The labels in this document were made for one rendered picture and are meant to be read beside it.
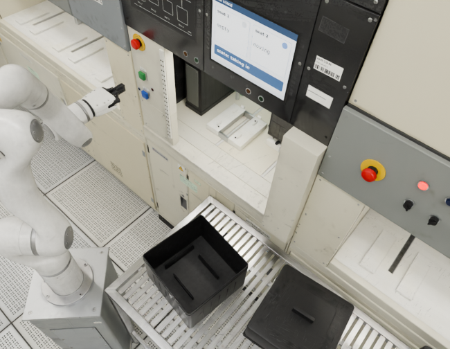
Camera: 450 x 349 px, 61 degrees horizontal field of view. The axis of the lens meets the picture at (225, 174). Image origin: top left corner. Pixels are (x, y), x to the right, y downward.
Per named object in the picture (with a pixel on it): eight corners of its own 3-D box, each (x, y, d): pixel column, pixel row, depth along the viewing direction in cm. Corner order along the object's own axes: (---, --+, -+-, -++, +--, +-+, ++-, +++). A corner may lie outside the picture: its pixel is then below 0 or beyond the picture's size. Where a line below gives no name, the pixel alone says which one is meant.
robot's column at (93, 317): (75, 364, 198) (21, 320, 137) (84, 310, 214) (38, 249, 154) (131, 361, 200) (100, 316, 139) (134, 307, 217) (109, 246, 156)
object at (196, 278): (201, 234, 162) (201, 212, 148) (246, 282, 150) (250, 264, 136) (146, 274, 150) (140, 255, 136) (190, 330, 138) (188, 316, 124)
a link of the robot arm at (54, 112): (70, 111, 111) (100, 137, 141) (34, 73, 112) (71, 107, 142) (46, 131, 110) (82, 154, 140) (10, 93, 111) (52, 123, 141)
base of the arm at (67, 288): (37, 307, 140) (17, 289, 126) (47, 259, 152) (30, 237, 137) (89, 304, 142) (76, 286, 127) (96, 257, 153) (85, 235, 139)
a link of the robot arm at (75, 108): (88, 116, 136) (72, 98, 137) (57, 136, 130) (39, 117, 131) (89, 128, 144) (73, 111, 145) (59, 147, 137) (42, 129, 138)
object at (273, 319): (241, 334, 138) (244, 324, 128) (280, 271, 153) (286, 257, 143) (315, 387, 129) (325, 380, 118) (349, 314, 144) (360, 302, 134)
